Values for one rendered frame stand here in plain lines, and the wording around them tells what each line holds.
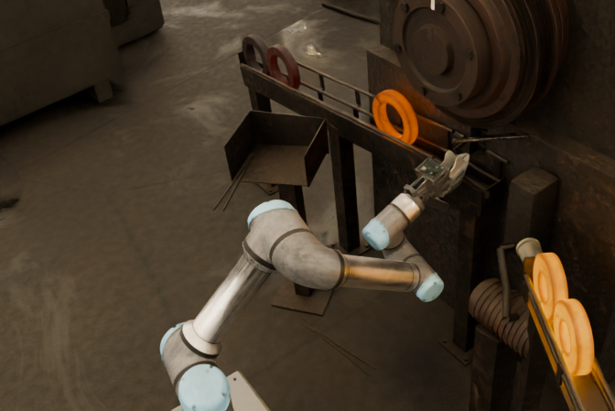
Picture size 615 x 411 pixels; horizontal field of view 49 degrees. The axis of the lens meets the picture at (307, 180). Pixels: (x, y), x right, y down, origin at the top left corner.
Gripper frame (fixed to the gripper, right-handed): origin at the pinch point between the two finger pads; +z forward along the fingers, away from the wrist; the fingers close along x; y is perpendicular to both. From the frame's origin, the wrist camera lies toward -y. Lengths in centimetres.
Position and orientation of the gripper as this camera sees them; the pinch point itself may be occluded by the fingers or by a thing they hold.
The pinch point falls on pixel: (465, 158)
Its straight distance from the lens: 189.1
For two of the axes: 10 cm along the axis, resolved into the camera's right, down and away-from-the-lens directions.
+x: -5.8, -4.6, 6.7
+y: -3.5, -6.1, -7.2
